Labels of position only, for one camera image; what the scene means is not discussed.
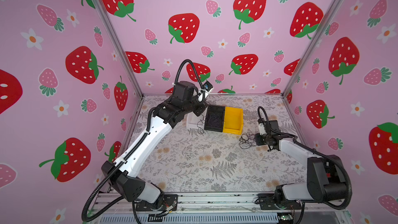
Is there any dark cable bundle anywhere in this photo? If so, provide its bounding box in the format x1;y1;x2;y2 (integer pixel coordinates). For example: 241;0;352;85
238;132;257;150

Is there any black cable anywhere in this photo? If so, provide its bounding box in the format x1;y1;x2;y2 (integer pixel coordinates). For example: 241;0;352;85
207;113;223;128

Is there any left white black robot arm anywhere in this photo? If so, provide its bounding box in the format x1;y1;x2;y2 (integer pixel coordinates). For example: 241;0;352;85
81;78;213;223

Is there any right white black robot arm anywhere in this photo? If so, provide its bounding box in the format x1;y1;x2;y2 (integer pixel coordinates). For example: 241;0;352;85
255;106;352;210

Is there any white plastic bin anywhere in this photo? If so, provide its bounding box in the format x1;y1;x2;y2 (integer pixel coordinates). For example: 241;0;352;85
186;113;205;130

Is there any black plastic bin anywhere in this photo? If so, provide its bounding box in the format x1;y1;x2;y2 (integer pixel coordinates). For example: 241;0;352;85
204;105;226;132

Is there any yellow plastic bin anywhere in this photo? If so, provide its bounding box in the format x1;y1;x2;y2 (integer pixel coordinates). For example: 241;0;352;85
223;107;244;135

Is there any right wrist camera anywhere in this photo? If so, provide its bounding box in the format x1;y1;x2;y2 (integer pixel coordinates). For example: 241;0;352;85
258;121;266;135

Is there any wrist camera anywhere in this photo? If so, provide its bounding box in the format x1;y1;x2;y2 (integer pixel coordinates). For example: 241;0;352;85
202;81;214;93
258;121;266;135

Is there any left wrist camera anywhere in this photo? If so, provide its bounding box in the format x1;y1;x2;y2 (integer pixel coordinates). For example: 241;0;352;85
202;81;214;93

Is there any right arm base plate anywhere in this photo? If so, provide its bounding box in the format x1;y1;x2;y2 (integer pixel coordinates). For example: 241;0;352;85
255;193;302;210

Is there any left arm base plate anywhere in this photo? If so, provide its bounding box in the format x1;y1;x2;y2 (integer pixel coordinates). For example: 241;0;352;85
135;194;178;212

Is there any aluminium rail frame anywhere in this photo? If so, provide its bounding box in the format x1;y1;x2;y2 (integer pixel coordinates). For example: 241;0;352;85
92;192;354;224

